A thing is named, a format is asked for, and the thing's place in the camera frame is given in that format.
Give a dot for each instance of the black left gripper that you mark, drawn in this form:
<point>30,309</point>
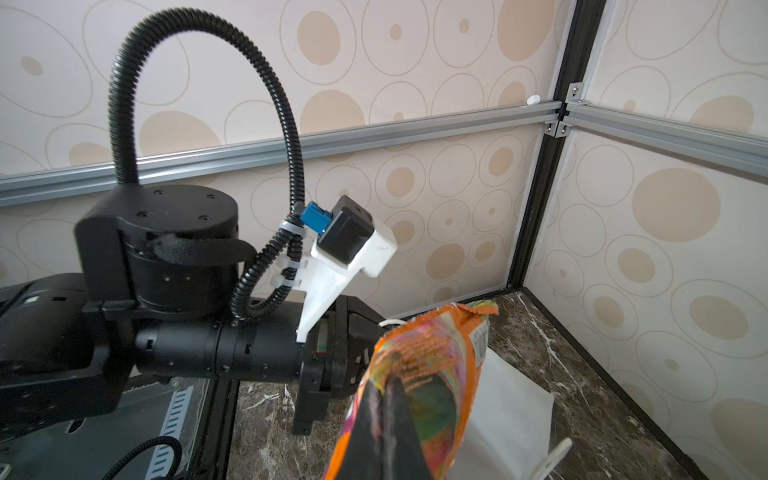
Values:
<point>336,355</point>

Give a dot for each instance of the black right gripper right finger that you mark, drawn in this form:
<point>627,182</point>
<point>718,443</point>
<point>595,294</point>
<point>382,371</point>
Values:
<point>403,457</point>

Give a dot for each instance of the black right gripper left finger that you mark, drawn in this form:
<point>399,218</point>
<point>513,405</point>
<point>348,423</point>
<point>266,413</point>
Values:
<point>364,454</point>

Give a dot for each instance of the orange multicolour Fox's candy packet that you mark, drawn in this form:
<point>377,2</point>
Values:
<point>439,357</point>

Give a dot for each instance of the colourful painted paper bag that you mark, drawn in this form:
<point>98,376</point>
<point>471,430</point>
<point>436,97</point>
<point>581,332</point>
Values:
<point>508,431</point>

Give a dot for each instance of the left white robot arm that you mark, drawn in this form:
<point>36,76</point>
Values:
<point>159,266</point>

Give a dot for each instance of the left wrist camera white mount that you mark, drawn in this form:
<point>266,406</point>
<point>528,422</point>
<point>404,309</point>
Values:
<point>348,241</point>

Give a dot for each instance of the aluminium left side rail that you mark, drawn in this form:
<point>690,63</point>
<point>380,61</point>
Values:
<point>55,184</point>

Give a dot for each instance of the black vertical frame post left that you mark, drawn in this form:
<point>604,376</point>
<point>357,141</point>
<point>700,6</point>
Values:
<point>580,40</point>

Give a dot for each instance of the aluminium horizontal back rail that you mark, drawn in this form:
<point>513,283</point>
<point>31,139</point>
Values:
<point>733,153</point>

